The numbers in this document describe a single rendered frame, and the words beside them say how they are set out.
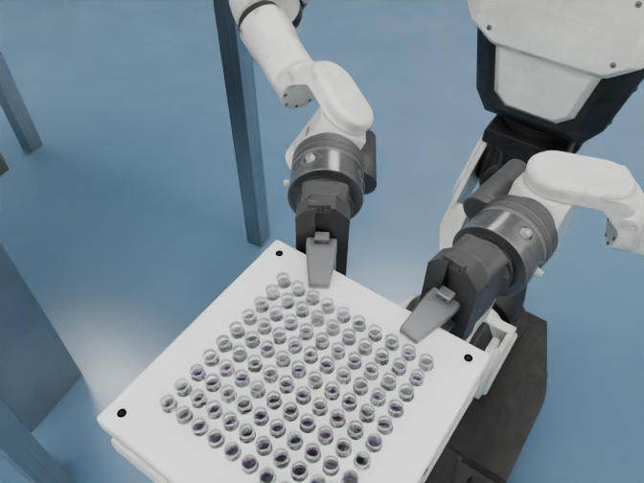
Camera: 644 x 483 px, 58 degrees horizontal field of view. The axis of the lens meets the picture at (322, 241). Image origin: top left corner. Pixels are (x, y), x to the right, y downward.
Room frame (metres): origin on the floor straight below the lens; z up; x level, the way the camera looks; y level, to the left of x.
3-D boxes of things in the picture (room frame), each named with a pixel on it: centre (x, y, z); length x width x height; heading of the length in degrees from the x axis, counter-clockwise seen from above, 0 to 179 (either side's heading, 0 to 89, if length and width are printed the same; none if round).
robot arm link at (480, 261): (0.37, -0.16, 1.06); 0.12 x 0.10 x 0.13; 137
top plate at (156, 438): (0.24, 0.02, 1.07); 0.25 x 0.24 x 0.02; 55
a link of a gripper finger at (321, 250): (0.37, 0.00, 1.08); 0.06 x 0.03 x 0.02; 177
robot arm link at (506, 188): (0.47, -0.23, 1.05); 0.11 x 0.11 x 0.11; 47
